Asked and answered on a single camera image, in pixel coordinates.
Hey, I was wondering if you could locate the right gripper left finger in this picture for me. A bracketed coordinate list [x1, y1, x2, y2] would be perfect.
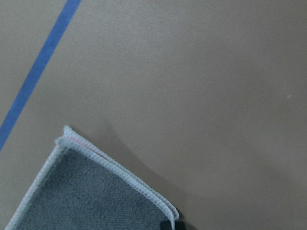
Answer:
[160, 220, 171, 230]

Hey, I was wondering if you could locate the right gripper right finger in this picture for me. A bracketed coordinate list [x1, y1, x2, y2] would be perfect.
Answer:
[175, 220, 186, 230]

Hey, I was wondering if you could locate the pink and grey towel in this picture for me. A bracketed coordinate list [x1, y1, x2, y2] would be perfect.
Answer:
[6, 126, 180, 230]

